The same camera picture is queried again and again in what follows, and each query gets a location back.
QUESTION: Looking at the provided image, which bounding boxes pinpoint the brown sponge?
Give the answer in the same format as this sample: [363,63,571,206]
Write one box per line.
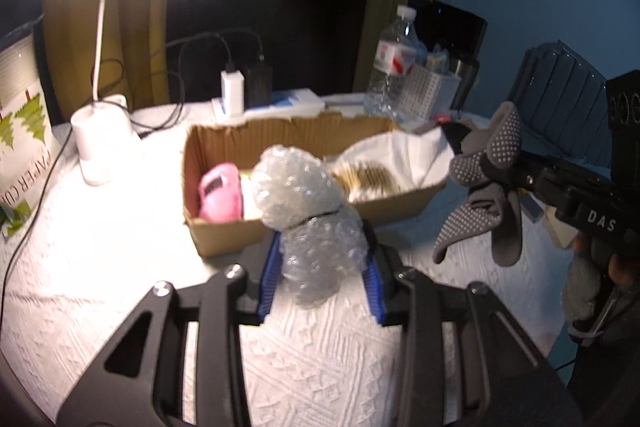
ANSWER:
[335,162,401,202]

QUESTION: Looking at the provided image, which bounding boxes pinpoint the grey dotted glove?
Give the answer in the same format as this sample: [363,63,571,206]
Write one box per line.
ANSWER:
[432,184,524,266]
[448,102,526,188]

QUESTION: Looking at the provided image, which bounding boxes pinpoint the cardboard box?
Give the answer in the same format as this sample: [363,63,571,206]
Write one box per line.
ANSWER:
[181,114,448,258]

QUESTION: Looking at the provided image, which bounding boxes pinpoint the bubble wrap roll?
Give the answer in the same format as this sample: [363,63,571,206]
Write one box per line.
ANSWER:
[250,146,368,308]

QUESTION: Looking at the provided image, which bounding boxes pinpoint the tree print paper cup pack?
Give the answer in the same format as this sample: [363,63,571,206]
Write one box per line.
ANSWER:
[0,27,56,238]

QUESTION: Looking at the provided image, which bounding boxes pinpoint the clear water bottle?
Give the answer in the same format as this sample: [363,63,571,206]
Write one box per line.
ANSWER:
[364,4,418,118]

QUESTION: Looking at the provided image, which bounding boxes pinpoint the dark grey radiator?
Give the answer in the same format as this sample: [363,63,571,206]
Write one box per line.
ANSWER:
[507,39,618,162]

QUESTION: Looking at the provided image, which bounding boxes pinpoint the steel cup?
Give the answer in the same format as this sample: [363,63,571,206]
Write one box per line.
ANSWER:
[447,57,481,112]

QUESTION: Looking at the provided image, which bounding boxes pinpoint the black charging cable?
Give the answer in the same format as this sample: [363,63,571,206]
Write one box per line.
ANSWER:
[92,32,266,138]

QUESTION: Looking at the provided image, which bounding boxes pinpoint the white perforated basket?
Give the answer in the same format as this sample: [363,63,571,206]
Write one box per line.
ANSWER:
[402,64,462,120]

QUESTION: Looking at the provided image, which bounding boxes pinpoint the black box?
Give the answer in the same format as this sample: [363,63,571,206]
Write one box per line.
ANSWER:
[407,0,488,62]

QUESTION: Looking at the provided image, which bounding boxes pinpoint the blue and white box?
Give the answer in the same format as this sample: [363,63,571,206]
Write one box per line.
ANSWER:
[211,89,326,120]

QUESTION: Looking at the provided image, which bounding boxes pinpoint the pale yellow box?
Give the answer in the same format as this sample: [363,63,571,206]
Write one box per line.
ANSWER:
[549,202,576,250]

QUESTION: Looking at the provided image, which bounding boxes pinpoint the black lamp cable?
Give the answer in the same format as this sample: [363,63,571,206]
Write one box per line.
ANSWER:
[0,132,76,323]

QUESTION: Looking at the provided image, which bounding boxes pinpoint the pink plastic object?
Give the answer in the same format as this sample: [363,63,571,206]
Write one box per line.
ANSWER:
[198,163,246,223]

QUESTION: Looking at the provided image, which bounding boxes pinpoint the black power adapter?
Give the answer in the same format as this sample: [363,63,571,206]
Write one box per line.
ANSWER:
[244,66,273,108]

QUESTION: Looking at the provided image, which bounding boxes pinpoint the person's right hand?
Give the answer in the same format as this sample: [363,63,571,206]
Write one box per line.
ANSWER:
[572,232,640,290]

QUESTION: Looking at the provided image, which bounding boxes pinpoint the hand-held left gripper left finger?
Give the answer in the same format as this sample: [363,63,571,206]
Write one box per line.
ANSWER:
[56,227,283,427]

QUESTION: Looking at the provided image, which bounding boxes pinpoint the white charger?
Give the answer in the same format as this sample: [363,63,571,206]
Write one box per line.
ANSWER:
[221,69,246,118]

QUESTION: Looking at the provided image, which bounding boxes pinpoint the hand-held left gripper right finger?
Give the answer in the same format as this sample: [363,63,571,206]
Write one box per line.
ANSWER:
[361,222,584,427]

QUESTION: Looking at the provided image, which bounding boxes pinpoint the white desk lamp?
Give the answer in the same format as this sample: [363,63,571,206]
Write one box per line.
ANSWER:
[10,0,208,185]

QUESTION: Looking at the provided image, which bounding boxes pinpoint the white cloth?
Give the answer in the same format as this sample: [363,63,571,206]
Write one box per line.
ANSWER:
[342,127,453,195]

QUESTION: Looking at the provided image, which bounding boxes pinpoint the white embossed tablecloth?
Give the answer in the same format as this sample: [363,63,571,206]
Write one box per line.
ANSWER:
[0,94,576,427]

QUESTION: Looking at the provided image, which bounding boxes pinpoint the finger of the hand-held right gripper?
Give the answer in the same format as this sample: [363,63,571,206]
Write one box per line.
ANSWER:
[477,154,526,195]

